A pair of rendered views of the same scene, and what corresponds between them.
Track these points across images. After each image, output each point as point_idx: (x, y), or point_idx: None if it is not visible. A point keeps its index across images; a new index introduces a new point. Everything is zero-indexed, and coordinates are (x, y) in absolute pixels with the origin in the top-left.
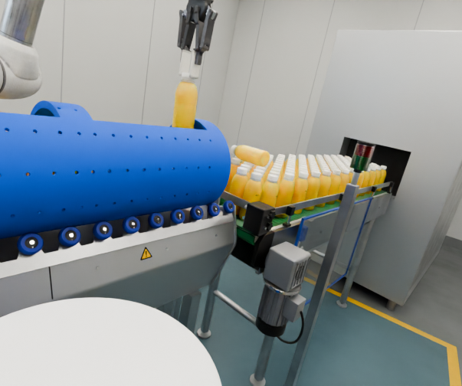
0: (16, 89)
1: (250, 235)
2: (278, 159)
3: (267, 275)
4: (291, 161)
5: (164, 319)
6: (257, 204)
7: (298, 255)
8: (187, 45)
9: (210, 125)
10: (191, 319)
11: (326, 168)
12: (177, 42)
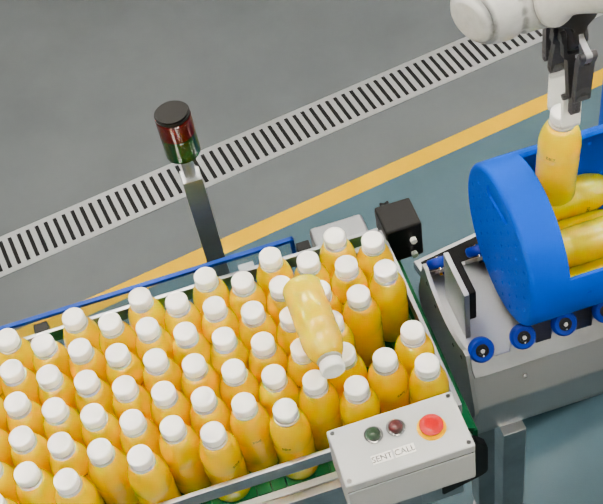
0: None
1: (401, 263)
2: (162, 395)
3: None
4: (126, 381)
5: None
6: (404, 218)
7: (340, 225)
8: (571, 89)
9: (505, 163)
10: None
11: (50, 336)
12: (590, 94)
